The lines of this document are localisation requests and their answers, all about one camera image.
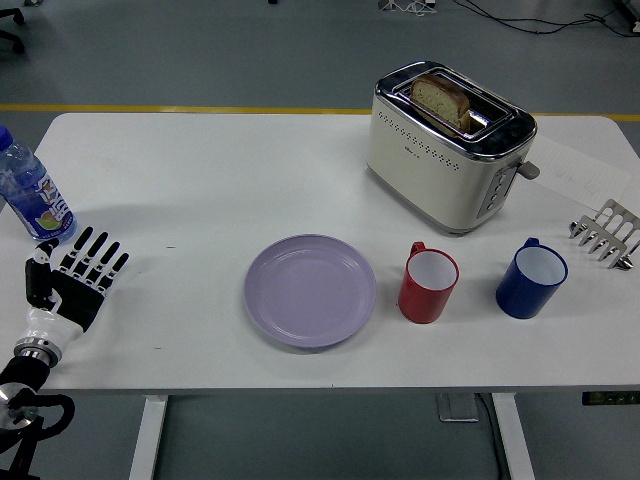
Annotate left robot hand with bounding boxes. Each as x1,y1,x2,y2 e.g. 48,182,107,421
17,226,130,352

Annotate purple plate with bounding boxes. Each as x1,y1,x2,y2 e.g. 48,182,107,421
243,233,378,350

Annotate plastic water bottle blue label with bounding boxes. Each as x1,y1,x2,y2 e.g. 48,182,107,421
0,124,78,243

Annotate white table leg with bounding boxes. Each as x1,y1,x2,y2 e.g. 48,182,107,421
128,394,170,480
489,393,536,480

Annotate black office chair base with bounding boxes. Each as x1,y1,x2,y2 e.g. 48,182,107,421
0,8,26,55

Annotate red mug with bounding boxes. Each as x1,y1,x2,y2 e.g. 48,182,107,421
397,241,460,325

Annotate cream and chrome toaster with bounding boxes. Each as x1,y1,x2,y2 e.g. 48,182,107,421
364,60,541,238

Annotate grey box under table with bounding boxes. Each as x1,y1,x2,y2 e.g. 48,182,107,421
438,393,480,424

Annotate bread slice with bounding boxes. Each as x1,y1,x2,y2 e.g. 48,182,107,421
410,74,472,135

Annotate white stand base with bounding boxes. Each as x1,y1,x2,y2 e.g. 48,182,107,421
377,0,437,15

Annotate blue mug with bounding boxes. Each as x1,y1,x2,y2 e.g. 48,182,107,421
495,237,569,320

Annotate white paper sheet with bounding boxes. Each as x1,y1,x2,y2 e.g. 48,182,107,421
524,134,631,206

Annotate metal toast rack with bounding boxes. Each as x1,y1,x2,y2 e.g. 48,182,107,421
568,198,640,273

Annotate table height control panel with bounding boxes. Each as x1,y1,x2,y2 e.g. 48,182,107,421
581,391,640,406

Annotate grey cable under table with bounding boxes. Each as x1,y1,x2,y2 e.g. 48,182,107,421
474,393,506,480

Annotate black floor cables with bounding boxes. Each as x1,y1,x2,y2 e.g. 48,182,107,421
452,0,640,37

